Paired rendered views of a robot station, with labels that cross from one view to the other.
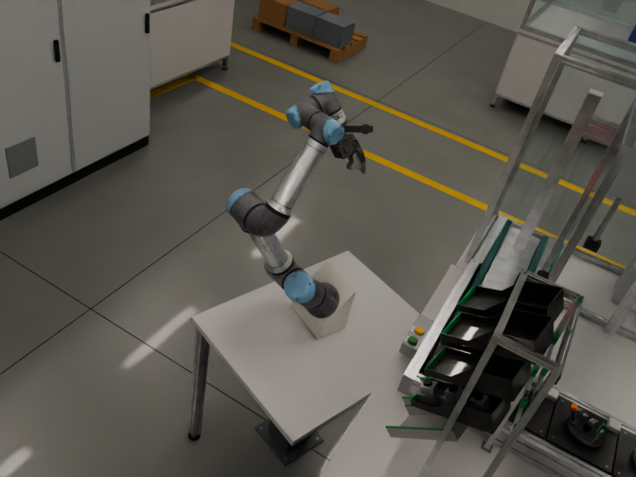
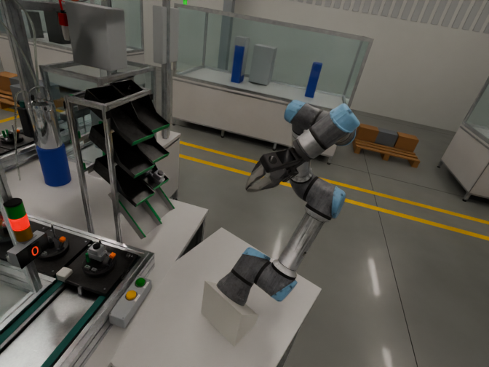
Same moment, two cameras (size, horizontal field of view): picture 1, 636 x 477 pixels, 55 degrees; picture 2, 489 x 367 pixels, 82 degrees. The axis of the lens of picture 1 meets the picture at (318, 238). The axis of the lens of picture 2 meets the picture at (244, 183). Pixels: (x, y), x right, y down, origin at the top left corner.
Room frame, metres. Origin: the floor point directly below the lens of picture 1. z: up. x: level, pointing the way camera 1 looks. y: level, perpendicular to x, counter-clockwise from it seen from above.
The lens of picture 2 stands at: (2.64, -0.27, 2.06)
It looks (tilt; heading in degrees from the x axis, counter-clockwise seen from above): 31 degrees down; 168
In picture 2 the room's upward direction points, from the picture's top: 10 degrees clockwise
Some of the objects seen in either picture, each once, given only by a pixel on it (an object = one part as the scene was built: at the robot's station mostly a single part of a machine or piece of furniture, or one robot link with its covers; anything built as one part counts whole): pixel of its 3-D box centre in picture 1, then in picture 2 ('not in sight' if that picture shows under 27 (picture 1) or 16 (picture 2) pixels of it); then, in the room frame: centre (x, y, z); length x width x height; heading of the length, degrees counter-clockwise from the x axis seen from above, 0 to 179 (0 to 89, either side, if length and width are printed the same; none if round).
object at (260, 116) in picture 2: not in sight; (266, 75); (-2.71, 0.91, 1.13); 3.06 x 1.36 x 2.25; 68
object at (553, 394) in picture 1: (525, 393); (49, 242); (1.59, -0.91, 1.01); 0.24 x 0.24 x 0.13; 69
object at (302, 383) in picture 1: (325, 331); (217, 308); (1.82, -0.12, 0.84); 0.90 x 0.70 x 0.03; 138
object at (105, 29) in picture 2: not in sight; (108, 75); (0.33, -0.95, 1.50); 0.38 x 0.21 x 0.88; 69
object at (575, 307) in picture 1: (490, 400); (119, 170); (1.30, -0.66, 1.26); 0.36 x 0.21 x 0.80; 159
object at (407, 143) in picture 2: not in sight; (386, 143); (-2.28, 3.55, 0.20); 1.20 x 0.80 x 0.41; 68
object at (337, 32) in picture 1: (312, 21); not in sight; (7.45, 0.66, 0.20); 1.20 x 0.80 x 0.41; 68
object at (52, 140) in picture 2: not in sight; (44, 117); (0.83, -1.20, 1.32); 0.14 x 0.14 x 0.38
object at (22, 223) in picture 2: not in sight; (19, 221); (1.81, -0.85, 1.34); 0.05 x 0.05 x 0.05
